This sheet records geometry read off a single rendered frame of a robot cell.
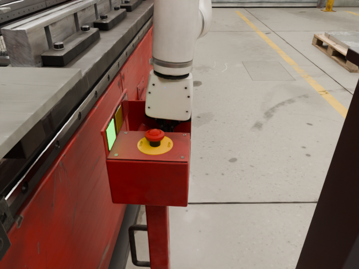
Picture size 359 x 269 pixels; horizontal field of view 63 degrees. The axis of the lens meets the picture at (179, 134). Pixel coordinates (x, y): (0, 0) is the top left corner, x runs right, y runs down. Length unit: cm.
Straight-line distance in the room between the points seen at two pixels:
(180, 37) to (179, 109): 15
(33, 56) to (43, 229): 40
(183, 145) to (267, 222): 102
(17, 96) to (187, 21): 35
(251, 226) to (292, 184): 42
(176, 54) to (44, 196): 35
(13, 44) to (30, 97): 50
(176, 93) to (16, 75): 34
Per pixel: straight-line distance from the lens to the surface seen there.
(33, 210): 56
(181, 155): 57
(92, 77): 78
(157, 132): 59
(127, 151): 59
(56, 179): 62
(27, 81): 34
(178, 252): 139
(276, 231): 153
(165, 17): 57
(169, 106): 63
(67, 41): 90
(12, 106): 29
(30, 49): 78
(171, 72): 59
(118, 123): 64
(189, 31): 58
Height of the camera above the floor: 111
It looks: 31 degrees down
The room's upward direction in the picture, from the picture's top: straight up
